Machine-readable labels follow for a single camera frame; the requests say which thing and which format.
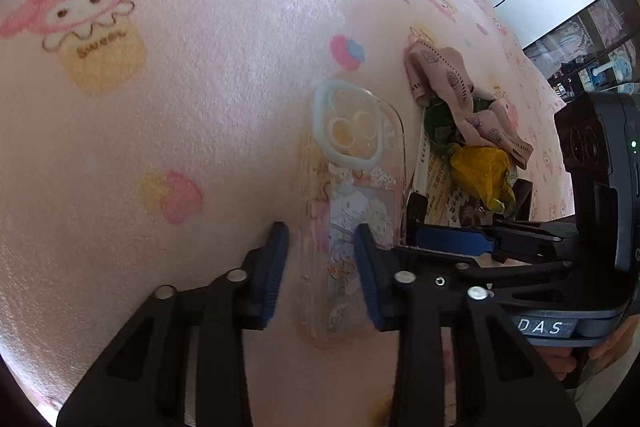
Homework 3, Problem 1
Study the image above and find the yellow plastic wrapper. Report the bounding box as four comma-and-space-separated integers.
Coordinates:
449, 144, 517, 212

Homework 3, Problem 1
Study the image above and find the green plastic wrapper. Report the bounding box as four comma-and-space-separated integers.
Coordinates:
424, 94, 496, 158

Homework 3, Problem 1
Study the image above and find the clear cartoon phone case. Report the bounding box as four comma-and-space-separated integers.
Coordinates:
296, 79, 407, 350

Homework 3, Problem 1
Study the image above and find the black box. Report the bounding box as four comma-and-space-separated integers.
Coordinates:
406, 179, 533, 253

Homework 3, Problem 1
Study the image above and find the orange printed paper packet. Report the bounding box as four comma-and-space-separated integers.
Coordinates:
412, 127, 496, 228

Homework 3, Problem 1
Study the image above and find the pink patterned sock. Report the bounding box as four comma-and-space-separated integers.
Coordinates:
404, 38, 535, 170

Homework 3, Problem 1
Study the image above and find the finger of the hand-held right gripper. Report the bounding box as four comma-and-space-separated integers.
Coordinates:
400, 226, 576, 286
492, 217, 580, 254

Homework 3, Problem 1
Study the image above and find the glass display cabinet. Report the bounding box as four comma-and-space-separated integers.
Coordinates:
522, 0, 640, 108

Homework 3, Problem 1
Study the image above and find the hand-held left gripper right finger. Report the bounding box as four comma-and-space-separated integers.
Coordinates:
351, 223, 583, 427

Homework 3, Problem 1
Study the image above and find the person's right hand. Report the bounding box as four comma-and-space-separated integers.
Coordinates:
537, 314, 640, 381

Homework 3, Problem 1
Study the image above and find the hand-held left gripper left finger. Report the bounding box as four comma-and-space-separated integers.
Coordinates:
56, 221, 290, 427

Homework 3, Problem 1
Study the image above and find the pink printed blanket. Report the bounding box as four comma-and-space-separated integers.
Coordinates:
0, 0, 576, 427

